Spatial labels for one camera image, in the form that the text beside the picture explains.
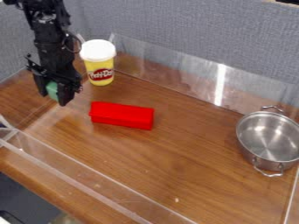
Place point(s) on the yellow Play-Doh can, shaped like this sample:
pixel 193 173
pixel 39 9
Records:
pixel 98 54

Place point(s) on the red rectangular block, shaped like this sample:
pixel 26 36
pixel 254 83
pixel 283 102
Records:
pixel 122 115

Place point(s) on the stainless steel pot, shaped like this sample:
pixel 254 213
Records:
pixel 267 137

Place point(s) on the green foam cube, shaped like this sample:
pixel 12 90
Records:
pixel 53 90

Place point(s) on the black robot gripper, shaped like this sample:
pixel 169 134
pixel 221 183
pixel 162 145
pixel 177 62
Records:
pixel 57 55

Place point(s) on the clear acrylic table barrier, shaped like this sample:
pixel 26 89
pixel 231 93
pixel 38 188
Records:
pixel 177 174

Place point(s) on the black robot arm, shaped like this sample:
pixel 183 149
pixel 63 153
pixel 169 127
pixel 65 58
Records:
pixel 46 12

